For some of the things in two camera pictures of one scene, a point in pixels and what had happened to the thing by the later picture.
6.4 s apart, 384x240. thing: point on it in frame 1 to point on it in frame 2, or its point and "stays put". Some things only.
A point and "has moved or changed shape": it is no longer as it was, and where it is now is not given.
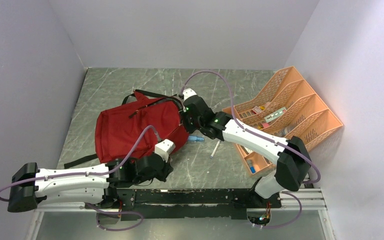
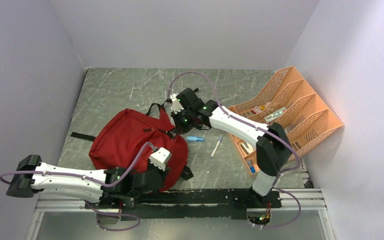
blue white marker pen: [215, 149] stays put
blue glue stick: [251, 166] stays put
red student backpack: [117, 126] has moved or changed shape
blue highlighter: [195, 138] stays put
